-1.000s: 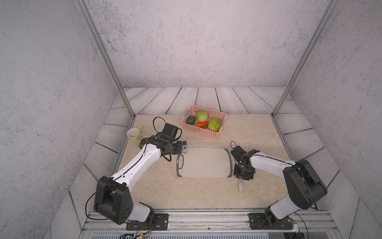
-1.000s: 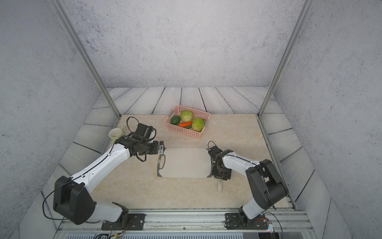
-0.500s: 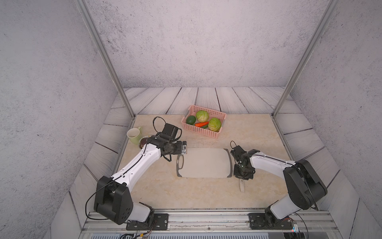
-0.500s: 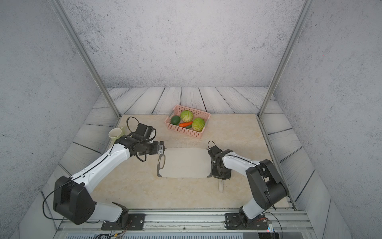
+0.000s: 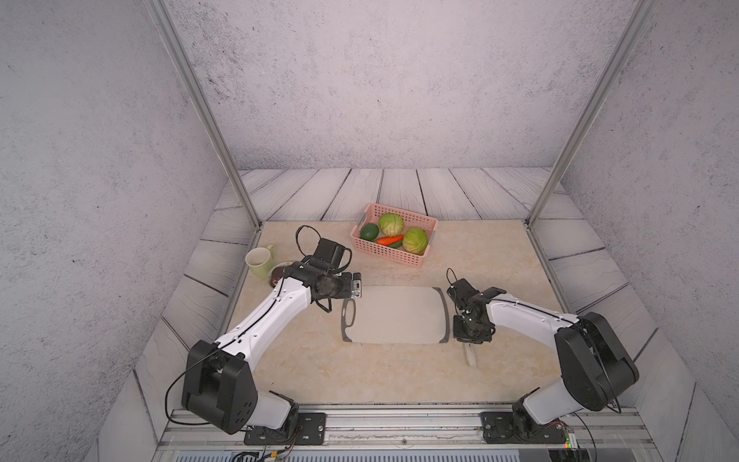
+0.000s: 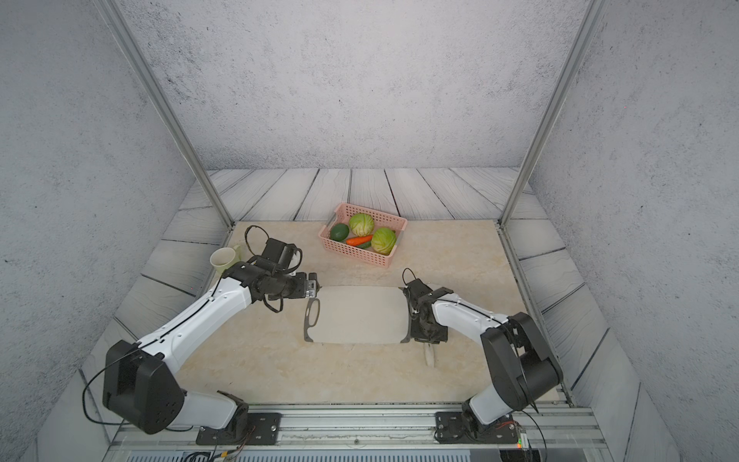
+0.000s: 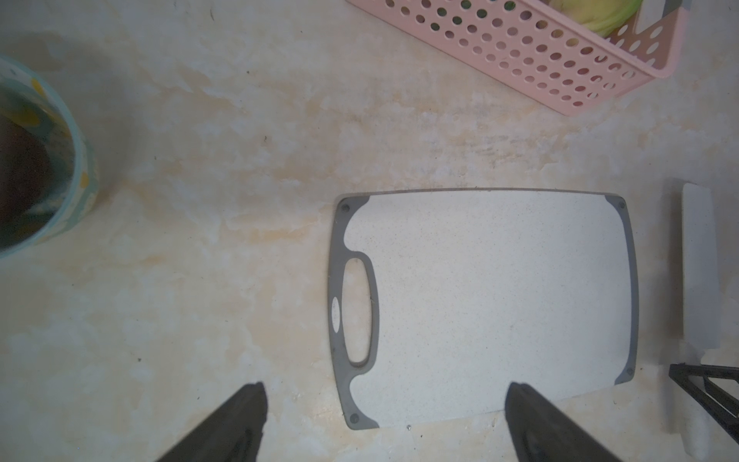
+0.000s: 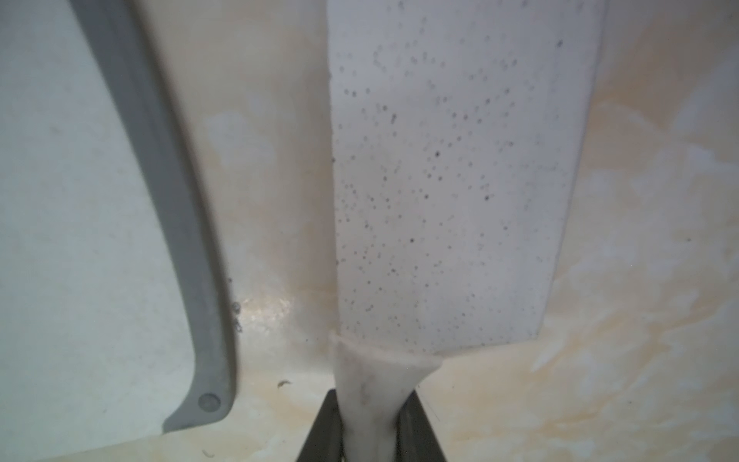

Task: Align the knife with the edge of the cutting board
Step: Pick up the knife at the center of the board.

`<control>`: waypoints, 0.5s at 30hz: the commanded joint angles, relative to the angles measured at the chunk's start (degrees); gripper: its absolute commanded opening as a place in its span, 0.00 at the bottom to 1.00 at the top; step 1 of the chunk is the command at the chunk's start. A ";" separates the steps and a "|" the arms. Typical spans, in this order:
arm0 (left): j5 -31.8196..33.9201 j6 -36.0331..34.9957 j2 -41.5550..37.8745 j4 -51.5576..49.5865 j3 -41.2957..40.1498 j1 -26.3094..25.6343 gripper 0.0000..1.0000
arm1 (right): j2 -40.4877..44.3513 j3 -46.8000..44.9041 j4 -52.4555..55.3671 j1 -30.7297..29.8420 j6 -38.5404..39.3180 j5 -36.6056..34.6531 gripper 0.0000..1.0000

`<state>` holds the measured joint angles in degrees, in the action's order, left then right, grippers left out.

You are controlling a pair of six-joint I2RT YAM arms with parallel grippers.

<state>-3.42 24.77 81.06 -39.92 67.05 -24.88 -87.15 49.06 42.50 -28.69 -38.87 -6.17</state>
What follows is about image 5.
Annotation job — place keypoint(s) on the metal frame post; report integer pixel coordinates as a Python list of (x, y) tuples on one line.
[(618, 59), (183, 67)]

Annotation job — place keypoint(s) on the left green cabbage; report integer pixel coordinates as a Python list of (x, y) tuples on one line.
[(391, 224)]

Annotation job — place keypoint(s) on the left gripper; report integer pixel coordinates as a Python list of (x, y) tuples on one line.
[(347, 290)]

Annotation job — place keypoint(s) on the dark bowl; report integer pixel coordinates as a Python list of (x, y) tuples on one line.
[(277, 273)]

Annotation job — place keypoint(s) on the right green cabbage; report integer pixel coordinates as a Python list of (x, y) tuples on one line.
[(415, 241)]

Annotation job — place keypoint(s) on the orange carrot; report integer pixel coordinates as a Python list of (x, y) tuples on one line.
[(392, 241)]

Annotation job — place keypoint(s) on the pink plastic basket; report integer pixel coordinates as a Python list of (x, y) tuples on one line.
[(372, 213)]

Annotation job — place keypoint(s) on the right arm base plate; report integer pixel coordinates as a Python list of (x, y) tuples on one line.
[(518, 428)]

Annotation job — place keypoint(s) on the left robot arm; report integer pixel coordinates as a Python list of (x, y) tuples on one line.
[(218, 381)]

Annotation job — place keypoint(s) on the white plastic knife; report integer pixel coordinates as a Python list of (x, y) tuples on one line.
[(471, 356)]

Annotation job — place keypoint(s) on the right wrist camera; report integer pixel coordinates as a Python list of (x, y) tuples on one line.
[(461, 292)]

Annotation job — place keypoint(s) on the right metal frame post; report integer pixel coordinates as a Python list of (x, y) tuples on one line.
[(618, 59)]

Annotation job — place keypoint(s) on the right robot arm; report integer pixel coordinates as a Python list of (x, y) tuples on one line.
[(595, 367)]

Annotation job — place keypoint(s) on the green avocado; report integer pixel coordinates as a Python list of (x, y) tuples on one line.
[(369, 232)]

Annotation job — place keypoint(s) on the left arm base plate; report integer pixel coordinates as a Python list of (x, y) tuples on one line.
[(300, 429)]

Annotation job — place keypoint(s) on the light green mug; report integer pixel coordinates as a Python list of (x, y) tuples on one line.
[(260, 261)]

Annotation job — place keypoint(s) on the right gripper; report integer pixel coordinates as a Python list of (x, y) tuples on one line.
[(481, 337)]

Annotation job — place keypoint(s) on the green cabbage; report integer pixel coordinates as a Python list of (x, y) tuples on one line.
[(391, 224), (415, 241)]

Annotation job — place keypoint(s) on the aluminium mounting rail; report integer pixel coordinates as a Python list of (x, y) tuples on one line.
[(422, 432)]

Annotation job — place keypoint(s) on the left metal frame post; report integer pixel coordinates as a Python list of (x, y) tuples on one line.
[(183, 67)]

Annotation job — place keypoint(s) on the white cutting board grey rim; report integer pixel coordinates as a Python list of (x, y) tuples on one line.
[(387, 315)]

